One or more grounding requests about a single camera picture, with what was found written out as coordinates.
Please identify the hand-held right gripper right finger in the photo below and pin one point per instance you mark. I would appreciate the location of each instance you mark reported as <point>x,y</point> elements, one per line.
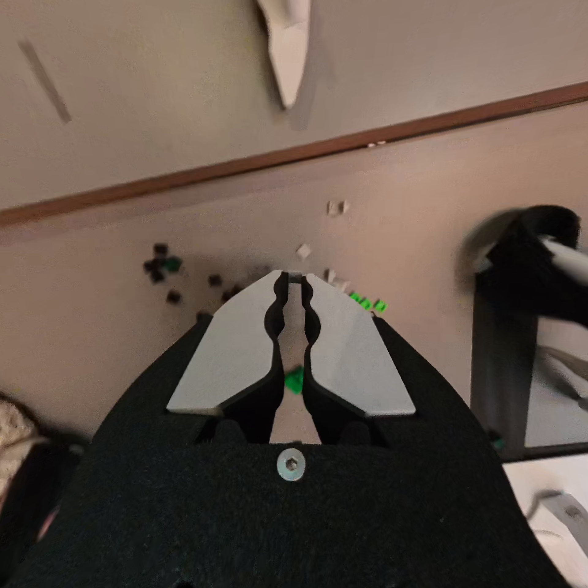
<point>353,358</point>

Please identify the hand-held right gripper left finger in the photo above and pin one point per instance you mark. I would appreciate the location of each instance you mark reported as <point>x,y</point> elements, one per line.
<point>225,358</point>

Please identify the green square lego plate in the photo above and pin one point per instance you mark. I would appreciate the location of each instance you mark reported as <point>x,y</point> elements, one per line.
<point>294,380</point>

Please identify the small grey lego piece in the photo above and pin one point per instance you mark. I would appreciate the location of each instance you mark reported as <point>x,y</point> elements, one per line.
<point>295,277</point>

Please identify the pile of bright green lego pieces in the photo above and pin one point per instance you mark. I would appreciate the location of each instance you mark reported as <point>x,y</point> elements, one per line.
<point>367,303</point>

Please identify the grey and white lego cluster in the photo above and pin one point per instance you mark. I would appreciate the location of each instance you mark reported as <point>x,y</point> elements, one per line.
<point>333,278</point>

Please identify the scattered black lego pieces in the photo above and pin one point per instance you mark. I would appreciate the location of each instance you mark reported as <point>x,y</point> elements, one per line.
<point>158,267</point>

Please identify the tiny white lego piece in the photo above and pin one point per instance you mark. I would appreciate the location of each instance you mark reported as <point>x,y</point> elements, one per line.
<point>303,251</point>

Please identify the light grey lego lever piece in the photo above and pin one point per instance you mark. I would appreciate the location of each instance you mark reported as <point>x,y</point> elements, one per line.
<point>337,207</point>

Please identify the black fuzzy object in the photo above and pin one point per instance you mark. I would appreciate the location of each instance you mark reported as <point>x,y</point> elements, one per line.
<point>528,266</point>

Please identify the person's cream knit sweater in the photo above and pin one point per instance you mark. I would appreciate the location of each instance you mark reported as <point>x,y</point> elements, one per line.
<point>13,436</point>

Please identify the white pointed part black base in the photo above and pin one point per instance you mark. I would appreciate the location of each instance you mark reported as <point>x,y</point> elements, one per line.
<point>287,50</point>

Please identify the small dark stick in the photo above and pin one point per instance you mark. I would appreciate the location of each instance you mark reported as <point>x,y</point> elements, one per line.
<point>43,80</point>

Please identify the dark metal frame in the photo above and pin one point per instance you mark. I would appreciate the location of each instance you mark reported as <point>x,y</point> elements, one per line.
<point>503,367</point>

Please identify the grey metal bracket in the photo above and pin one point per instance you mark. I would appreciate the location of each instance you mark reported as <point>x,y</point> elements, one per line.
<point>562,510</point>

